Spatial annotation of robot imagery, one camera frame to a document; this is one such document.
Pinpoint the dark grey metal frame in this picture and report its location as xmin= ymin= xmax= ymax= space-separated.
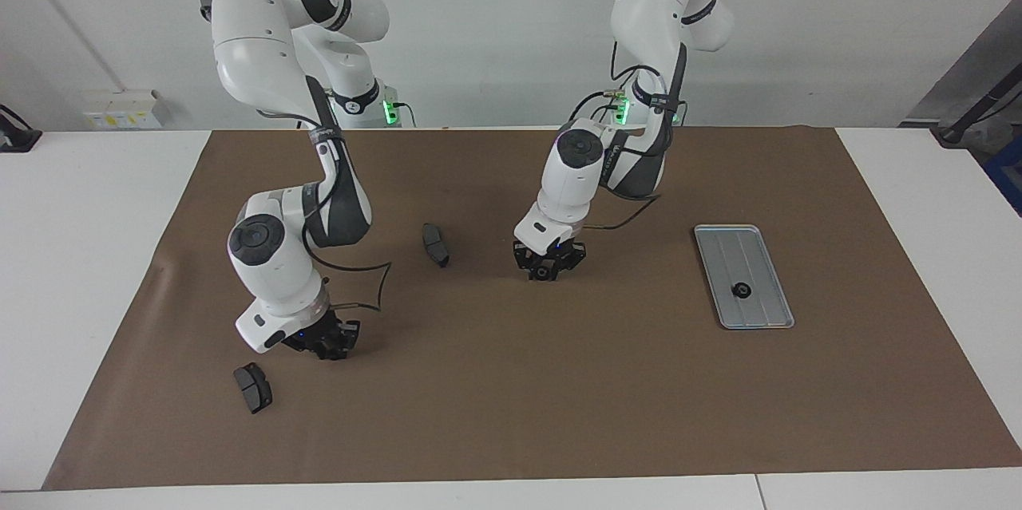
xmin=902 ymin=0 xmax=1022 ymax=156

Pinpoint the black clamp mount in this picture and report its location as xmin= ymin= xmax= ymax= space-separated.
xmin=0 ymin=105 xmax=42 ymax=153

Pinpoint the silver metal tray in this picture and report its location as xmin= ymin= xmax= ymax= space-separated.
xmin=693 ymin=223 xmax=796 ymax=330

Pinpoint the brown table mat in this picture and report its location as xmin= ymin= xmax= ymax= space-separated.
xmin=42 ymin=125 xmax=1022 ymax=491

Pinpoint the white wall outlet box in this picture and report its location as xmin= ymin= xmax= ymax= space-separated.
xmin=84 ymin=89 xmax=171 ymax=130

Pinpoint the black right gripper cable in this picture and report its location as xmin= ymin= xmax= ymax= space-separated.
xmin=303 ymin=243 xmax=394 ymax=311

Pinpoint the white wall conduit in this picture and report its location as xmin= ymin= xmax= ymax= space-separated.
xmin=14 ymin=0 xmax=127 ymax=93

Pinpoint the long dark grey brake pad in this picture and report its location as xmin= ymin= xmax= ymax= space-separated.
xmin=422 ymin=223 xmax=451 ymax=269

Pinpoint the short dark grey brake pad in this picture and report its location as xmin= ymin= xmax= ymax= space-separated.
xmin=233 ymin=362 xmax=274 ymax=415

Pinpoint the black left base cable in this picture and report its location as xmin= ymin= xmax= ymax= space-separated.
xmin=568 ymin=87 xmax=622 ymax=125

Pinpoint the blue crate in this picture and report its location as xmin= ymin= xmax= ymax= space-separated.
xmin=984 ymin=135 xmax=1022 ymax=215

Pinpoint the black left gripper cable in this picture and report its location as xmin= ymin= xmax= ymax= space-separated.
xmin=587 ymin=192 xmax=660 ymax=232

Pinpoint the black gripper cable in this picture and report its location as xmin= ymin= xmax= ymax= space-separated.
xmin=587 ymin=192 xmax=660 ymax=232
xmin=303 ymin=243 xmax=394 ymax=311

